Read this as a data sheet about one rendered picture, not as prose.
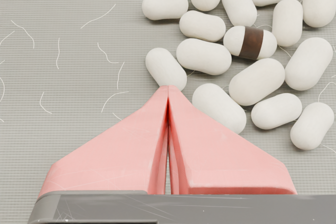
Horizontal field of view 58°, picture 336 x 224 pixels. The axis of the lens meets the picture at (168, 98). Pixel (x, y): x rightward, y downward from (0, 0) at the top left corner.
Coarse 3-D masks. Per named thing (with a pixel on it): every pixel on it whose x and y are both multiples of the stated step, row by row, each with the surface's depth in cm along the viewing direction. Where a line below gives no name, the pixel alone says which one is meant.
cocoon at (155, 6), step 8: (144, 0) 20; (152, 0) 20; (160, 0) 20; (168, 0) 20; (176, 0) 20; (184, 0) 20; (144, 8) 20; (152, 8) 20; (160, 8) 20; (168, 8) 20; (176, 8) 20; (184, 8) 20; (152, 16) 20; (160, 16) 20; (168, 16) 21; (176, 16) 21
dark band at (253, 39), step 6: (246, 30) 19; (252, 30) 19; (258, 30) 19; (246, 36) 19; (252, 36) 19; (258, 36) 19; (246, 42) 19; (252, 42) 19; (258, 42) 19; (246, 48) 19; (252, 48) 19; (258, 48) 19; (240, 54) 20; (246, 54) 20; (252, 54) 19; (258, 54) 19
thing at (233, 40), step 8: (232, 32) 19; (240, 32) 19; (264, 32) 19; (224, 40) 20; (232, 40) 19; (240, 40) 19; (264, 40) 19; (272, 40) 19; (232, 48) 20; (240, 48) 19; (264, 48) 19; (272, 48) 19; (264, 56) 20
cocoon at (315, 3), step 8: (304, 0) 20; (312, 0) 20; (320, 0) 20; (328, 0) 20; (304, 8) 20; (312, 8) 20; (320, 8) 19; (328, 8) 19; (304, 16) 20; (312, 16) 20; (320, 16) 20; (328, 16) 20; (312, 24) 20; (320, 24) 20
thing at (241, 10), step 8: (224, 0) 21; (232, 0) 20; (240, 0) 20; (248, 0) 20; (232, 8) 20; (240, 8) 20; (248, 8) 20; (232, 16) 20; (240, 16) 20; (248, 16) 20; (256, 16) 20; (240, 24) 20; (248, 24) 20
